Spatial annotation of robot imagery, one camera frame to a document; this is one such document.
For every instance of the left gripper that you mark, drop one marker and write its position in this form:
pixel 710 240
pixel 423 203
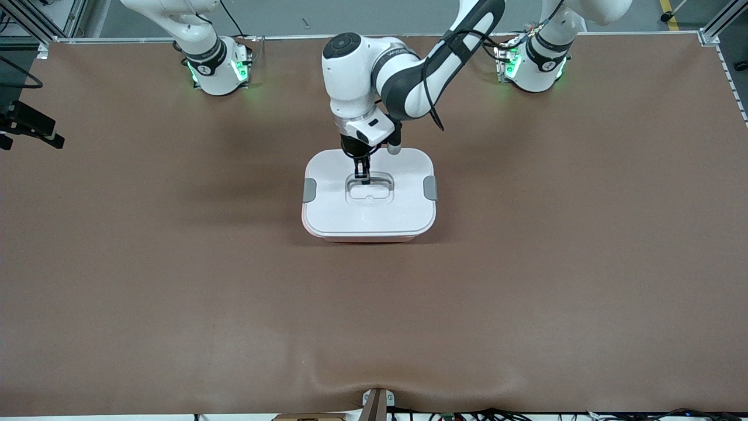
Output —
pixel 352 145

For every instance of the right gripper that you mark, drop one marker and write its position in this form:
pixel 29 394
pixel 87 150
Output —
pixel 4 120

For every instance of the white box lid grey latches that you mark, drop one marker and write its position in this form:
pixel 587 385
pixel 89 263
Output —
pixel 333 210

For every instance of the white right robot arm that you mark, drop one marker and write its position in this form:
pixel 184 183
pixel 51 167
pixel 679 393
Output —
pixel 210 64

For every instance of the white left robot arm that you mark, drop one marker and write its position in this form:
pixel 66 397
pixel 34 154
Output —
pixel 403 82

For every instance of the pink plastic box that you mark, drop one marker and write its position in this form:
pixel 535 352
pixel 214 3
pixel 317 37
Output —
pixel 365 239

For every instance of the brown table mat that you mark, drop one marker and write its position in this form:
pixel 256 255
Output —
pixel 374 321

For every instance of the black caster wheel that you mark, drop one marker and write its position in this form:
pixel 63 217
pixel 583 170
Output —
pixel 666 16

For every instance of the aluminium frame structure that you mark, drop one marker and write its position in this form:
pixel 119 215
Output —
pixel 52 17

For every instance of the aluminium corner post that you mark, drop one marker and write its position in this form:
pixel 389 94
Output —
pixel 721 23

